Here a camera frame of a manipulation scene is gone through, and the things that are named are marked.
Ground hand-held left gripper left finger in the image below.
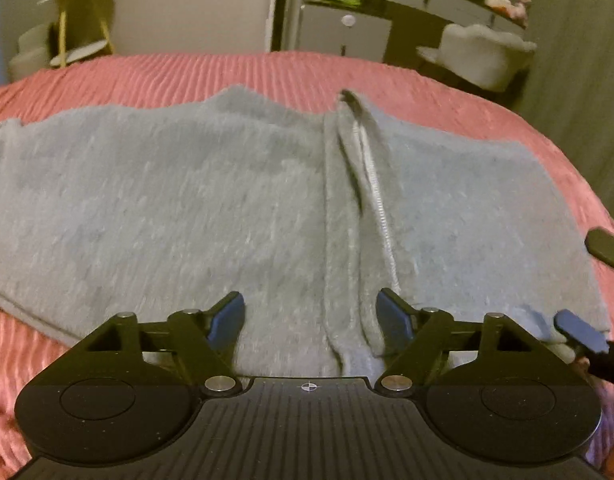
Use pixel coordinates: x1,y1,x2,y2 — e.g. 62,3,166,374
72,290,247,395

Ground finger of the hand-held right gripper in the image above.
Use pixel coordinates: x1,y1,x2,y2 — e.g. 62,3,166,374
584,228,614,277
554,309,614,387

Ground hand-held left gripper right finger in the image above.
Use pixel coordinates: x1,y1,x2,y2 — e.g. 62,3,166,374
374,287,548,395

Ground grey pants with white drawstring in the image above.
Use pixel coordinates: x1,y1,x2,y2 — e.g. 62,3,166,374
0,87,610,378

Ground grey-green curtain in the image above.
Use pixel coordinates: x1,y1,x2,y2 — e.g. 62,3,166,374
507,0,614,206

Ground grey upholstered chair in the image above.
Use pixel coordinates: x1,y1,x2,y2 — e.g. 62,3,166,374
416,23,538,93

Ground pink ribbed blanket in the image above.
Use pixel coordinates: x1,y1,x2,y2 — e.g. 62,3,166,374
0,50,614,480

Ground pink toy figure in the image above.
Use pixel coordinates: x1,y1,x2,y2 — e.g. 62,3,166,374
484,0,532,22

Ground grey vanity desk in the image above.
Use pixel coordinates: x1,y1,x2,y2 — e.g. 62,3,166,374
356,0,530,63

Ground grey round pouf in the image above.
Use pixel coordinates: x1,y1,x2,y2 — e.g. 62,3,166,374
8,24,64,82

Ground gold tiered side table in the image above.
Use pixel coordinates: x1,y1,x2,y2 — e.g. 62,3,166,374
37,0,115,68

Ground black door frame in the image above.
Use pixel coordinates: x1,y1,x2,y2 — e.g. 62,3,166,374
266,0,294,53

